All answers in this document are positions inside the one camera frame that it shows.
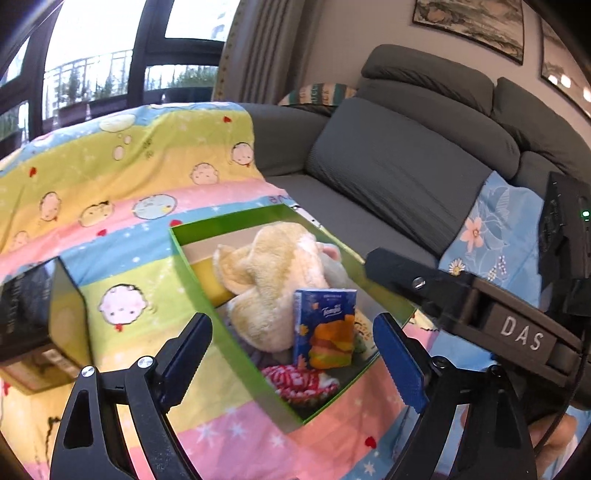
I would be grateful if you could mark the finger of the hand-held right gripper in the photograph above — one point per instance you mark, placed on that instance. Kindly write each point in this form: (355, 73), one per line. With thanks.
(401, 277)

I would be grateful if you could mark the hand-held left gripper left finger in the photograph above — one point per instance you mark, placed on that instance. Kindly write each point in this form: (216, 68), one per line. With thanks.
(184, 364)

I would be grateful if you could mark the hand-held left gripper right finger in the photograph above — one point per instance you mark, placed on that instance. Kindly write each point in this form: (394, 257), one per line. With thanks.
(401, 364)

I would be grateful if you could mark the light blue plush toy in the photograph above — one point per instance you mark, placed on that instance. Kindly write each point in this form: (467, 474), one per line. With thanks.
(334, 261)

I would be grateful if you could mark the green cardboard box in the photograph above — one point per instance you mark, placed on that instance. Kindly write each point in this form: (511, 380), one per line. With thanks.
(198, 281)

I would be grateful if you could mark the blue tissue pack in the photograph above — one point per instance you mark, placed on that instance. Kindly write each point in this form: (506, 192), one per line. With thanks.
(323, 323)

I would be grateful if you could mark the red and white sock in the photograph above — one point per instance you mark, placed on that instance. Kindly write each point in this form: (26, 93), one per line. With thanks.
(300, 383)

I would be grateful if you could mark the cream fluffy cloth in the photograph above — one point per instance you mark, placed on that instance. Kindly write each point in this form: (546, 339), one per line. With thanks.
(272, 272)

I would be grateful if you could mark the person's right hand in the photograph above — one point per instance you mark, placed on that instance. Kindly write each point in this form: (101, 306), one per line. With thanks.
(549, 436)

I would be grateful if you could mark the yellow sponge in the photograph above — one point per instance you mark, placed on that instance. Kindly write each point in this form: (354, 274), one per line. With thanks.
(210, 277)

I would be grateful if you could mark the blue floral cloth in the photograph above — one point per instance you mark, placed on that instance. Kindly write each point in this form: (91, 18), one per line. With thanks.
(489, 221)

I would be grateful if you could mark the grey sofa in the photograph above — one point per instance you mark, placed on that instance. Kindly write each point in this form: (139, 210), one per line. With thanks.
(397, 161)

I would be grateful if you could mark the black and yellow box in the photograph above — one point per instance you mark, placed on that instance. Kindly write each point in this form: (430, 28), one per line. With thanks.
(37, 314)

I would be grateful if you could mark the colourful cartoon printed blanket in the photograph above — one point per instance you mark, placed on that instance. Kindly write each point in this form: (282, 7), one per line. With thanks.
(115, 184)

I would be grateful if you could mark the striped pillow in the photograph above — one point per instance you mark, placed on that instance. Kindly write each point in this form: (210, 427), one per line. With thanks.
(323, 94)

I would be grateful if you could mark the grey curtain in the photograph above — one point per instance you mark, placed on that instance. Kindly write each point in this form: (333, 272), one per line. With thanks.
(268, 46)

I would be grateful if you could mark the black framed window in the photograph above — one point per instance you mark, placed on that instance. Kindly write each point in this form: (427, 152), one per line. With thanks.
(143, 46)

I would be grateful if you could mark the small framed wall painting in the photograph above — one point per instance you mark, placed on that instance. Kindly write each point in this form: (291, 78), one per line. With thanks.
(563, 64)

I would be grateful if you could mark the large framed wall painting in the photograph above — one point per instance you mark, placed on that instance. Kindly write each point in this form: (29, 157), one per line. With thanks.
(471, 23)

